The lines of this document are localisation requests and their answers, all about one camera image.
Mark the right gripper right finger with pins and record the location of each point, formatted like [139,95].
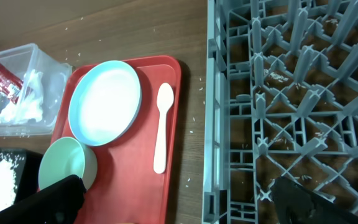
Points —
[295,204]

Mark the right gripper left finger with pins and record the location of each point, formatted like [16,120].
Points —
[57,203]

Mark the green bowl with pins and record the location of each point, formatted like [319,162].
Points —
[67,156]

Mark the red snack wrapper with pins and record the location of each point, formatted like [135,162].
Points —
[10,85]

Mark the grey dishwasher rack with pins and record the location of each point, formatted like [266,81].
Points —
[281,101]

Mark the black tray bin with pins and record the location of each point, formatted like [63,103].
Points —
[28,179]

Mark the red serving tray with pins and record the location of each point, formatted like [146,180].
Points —
[126,188]

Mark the crumpled white tissue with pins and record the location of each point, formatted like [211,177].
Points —
[31,106]

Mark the large light blue plate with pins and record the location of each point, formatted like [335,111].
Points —
[105,103]

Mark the clear plastic bin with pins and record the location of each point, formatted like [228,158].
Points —
[21,61]

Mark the white plastic spoon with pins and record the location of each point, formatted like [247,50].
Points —
[165,98]

